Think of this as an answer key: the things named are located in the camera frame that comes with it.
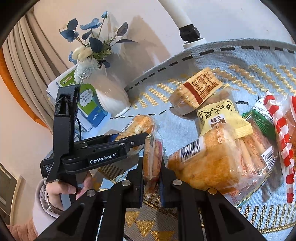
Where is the puffed cracker pack with barcode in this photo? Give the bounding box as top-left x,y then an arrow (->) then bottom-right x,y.
115,114 -> 156,157

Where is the brown toast slice pack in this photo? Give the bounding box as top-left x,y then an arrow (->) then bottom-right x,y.
142,131 -> 163,198

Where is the wafer biscuit pack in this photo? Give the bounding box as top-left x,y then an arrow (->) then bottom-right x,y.
169,67 -> 222,115

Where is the yellow peanut snack pack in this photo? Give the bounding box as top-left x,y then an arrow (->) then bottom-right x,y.
197,99 -> 253,138

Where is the red white striped snack bag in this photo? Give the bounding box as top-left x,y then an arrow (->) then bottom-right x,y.
263,91 -> 295,203

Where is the pink sleeve forearm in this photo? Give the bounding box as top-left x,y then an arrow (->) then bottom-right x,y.
6,178 -> 65,241

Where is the person left hand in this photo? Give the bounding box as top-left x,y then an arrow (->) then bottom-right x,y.
46,171 -> 93,214

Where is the spiral notebooks stack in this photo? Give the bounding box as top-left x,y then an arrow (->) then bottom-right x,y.
46,65 -> 93,132

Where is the white ribbed ceramic vase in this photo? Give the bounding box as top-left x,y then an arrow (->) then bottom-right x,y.
84,65 -> 131,117

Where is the green blue book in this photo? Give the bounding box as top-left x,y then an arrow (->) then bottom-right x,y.
46,67 -> 110,133

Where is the beige curtain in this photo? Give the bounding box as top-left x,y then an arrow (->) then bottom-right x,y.
1,11 -> 67,130

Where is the white lamp pole with clamp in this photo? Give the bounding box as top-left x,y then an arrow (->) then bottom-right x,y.
158,0 -> 207,49

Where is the patterned woven table mat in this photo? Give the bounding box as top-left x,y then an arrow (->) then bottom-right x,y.
98,39 -> 295,240

